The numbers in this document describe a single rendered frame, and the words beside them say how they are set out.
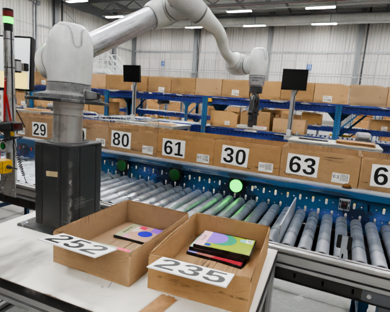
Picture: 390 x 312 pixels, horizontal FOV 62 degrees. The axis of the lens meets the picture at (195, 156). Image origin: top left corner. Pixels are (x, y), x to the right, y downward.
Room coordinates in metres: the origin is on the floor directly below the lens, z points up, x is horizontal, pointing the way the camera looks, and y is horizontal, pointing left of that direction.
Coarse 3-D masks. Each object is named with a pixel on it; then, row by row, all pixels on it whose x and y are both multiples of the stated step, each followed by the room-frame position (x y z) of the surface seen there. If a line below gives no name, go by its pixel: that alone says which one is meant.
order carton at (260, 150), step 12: (216, 144) 1.91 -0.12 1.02; (228, 144) 1.88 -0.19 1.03; (240, 144) 1.85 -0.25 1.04; (252, 144) 1.82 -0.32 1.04; (264, 144) 2.08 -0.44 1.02; (276, 144) 2.05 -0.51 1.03; (216, 156) 1.90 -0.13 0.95; (252, 156) 1.82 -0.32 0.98; (264, 156) 1.79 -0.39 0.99; (276, 156) 1.76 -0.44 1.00; (240, 168) 1.84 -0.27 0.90; (252, 168) 1.82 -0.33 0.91; (276, 168) 1.76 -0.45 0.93
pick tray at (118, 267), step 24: (96, 216) 1.10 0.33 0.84; (120, 216) 1.23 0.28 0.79; (144, 216) 1.24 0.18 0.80; (168, 216) 1.19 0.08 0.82; (96, 240) 1.07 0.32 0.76; (120, 240) 1.08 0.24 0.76; (72, 264) 0.89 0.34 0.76; (96, 264) 0.86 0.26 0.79; (120, 264) 0.83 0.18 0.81; (144, 264) 0.88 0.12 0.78
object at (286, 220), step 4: (292, 204) 1.50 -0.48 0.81; (292, 208) 1.52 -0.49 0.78; (288, 212) 1.40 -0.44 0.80; (292, 212) 1.54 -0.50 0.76; (288, 216) 1.42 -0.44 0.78; (292, 216) 1.56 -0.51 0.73; (284, 220) 1.29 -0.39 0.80; (288, 220) 1.44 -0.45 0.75; (280, 224) 1.22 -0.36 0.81; (284, 224) 1.31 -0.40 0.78; (288, 224) 1.45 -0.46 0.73; (280, 228) 1.22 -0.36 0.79; (284, 228) 1.32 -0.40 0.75; (280, 232) 1.23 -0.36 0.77; (284, 232) 1.34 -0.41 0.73; (280, 236) 1.24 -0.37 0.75; (280, 240) 1.26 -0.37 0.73
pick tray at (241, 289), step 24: (192, 216) 1.14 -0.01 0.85; (216, 216) 1.15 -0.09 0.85; (168, 240) 0.94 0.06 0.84; (192, 240) 1.13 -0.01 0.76; (264, 240) 1.09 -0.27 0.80; (216, 264) 0.96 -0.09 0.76; (168, 288) 0.80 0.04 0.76; (192, 288) 0.78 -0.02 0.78; (216, 288) 0.76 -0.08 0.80; (240, 288) 0.74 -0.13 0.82
